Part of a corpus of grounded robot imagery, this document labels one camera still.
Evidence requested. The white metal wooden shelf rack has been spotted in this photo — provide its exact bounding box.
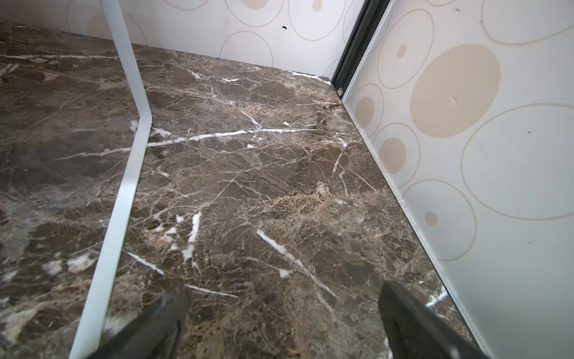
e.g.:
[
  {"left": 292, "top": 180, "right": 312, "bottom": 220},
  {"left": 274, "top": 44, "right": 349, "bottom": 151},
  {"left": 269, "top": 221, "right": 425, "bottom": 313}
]
[{"left": 69, "top": 1, "right": 152, "bottom": 358}]

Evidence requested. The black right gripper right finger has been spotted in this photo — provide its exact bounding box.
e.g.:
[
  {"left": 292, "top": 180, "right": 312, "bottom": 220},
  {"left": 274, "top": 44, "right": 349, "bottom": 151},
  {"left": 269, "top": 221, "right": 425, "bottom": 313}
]
[{"left": 378, "top": 281, "right": 487, "bottom": 359}]

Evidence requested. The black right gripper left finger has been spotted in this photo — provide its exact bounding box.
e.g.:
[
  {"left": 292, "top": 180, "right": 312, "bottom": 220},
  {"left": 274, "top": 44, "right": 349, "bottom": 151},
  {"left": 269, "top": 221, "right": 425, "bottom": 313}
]
[{"left": 89, "top": 287, "right": 192, "bottom": 359}]

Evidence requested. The black corner frame post right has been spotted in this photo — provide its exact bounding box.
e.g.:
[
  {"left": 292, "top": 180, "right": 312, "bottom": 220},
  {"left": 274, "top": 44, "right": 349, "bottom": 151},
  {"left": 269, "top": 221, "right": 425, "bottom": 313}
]
[{"left": 331, "top": 0, "right": 391, "bottom": 99}]

